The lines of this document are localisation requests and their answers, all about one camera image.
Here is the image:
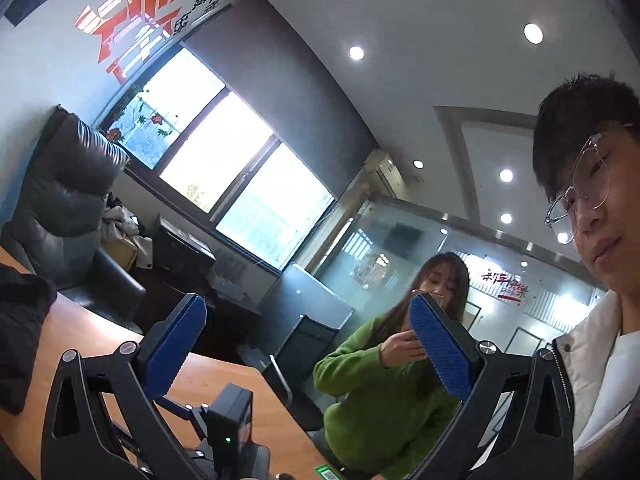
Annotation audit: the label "pile of clothes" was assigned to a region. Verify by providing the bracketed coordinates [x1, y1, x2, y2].
[102, 192, 153, 268]

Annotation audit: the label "black printer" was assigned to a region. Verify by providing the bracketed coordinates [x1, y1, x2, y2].
[152, 214, 217, 286]

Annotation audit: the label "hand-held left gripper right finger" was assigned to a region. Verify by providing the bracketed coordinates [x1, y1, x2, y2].
[405, 292, 576, 480]

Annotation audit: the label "black cabinet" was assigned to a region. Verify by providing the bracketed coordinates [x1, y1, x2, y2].
[265, 263, 356, 361]

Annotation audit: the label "red lettered wall poster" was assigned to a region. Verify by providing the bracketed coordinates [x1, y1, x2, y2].
[75, 0, 261, 86]

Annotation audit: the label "large window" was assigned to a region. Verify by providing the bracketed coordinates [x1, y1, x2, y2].
[102, 46, 337, 275]

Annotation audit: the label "black cloth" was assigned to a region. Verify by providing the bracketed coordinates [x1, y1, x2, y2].
[0, 264, 58, 415]

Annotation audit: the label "wall air conditioner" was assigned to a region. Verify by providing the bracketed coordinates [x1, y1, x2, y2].
[372, 152, 404, 197]

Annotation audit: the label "dark roller blind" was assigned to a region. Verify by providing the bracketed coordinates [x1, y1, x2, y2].
[181, 0, 380, 201]

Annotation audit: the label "person's head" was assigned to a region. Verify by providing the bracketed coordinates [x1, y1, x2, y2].
[532, 74, 640, 295]

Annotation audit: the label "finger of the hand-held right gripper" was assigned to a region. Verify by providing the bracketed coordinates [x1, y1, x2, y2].
[154, 396, 211, 426]

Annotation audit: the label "black leather armchair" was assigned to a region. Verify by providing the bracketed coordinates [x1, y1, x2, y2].
[0, 105, 147, 333]

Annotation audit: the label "person's eyeglasses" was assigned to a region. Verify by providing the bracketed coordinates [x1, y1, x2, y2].
[545, 124, 635, 245]

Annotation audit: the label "glass partition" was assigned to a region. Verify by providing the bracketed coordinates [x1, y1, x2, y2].
[320, 195, 608, 351]

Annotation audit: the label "cardboard box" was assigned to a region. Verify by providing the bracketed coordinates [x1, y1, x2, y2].
[102, 237, 140, 272]

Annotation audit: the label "person's white jacket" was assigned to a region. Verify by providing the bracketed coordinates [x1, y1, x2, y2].
[550, 287, 640, 480]

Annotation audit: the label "flower vine window decoration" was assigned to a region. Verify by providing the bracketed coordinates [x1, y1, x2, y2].
[106, 84, 176, 142]

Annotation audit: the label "black office chair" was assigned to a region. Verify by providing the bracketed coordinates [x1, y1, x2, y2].
[262, 354, 326, 432]

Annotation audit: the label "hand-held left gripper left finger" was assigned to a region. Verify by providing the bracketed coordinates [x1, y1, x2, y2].
[41, 292, 216, 480]

